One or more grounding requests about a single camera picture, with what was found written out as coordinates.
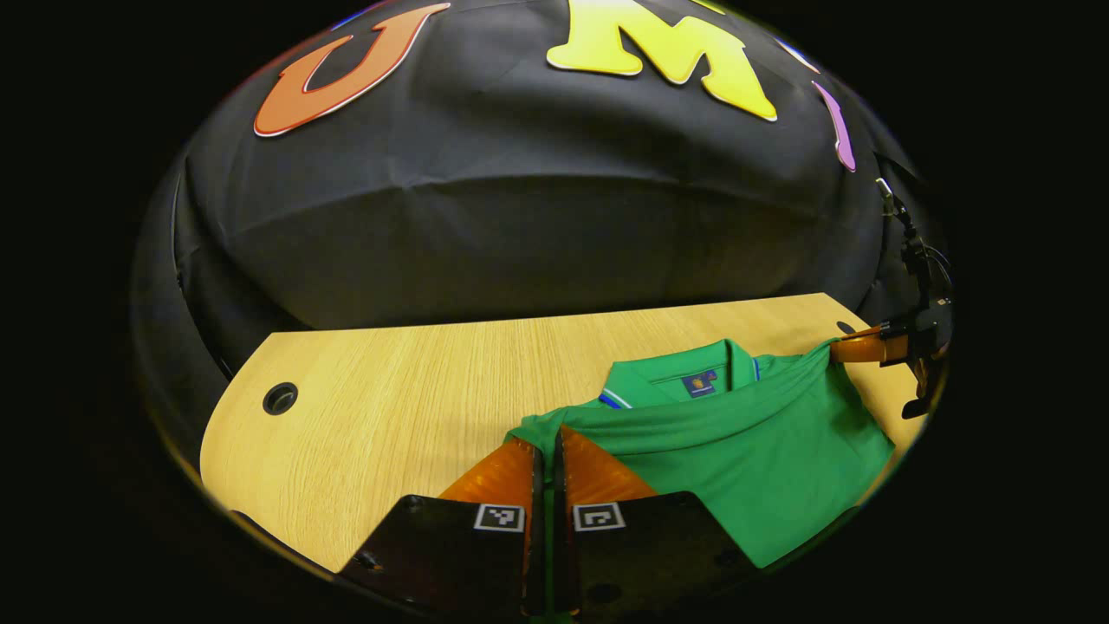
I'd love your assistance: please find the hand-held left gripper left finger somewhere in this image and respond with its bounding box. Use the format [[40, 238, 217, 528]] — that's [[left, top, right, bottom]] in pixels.
[[338, 435, 547, 619]]

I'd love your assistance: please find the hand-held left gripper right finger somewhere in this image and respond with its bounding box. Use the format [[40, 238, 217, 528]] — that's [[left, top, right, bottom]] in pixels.
[[552, 425, 760, 619]]

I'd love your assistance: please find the green T-shirt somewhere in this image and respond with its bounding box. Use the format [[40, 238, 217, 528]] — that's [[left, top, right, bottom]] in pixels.
[[505, 338, 896, 569]]

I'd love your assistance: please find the black backdrop cloth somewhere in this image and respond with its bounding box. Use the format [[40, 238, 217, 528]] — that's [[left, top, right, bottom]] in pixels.
[[134, 0, 954, 469]]

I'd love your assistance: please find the black cable bundle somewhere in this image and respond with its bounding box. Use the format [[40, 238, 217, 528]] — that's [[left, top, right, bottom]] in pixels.
[[923, 245, 955, 300]]

